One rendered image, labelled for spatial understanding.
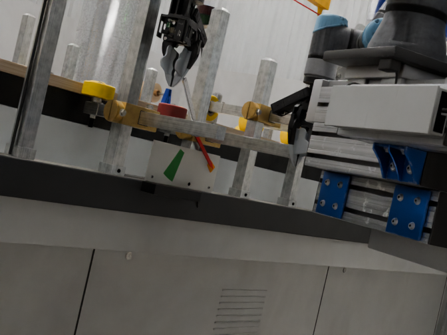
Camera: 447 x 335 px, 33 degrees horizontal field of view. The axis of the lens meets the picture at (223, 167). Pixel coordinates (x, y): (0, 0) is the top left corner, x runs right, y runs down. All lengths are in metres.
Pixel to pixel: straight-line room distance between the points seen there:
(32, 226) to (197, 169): 0.50
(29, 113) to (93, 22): 4.53
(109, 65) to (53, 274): 4.14
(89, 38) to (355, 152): 4.79
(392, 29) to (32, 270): 1.06
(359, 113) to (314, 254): 1.38
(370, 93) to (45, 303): 1.12
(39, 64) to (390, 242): 0.78
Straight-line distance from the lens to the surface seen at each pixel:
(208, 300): 2.48
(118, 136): 1.74
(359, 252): 2.82
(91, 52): 6.03
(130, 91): 1.75
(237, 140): 1.88
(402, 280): 3.71
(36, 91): 1.58
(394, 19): 1.44
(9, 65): 1.79
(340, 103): 1.26
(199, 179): 1.96
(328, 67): 1.78
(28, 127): 1.58
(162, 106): 2.04
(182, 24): 1.70
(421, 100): 1.10
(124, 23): 6.08
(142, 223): 1.87
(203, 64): 1.95
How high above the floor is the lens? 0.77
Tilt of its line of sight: level
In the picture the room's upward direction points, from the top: 13 degrees clockwise
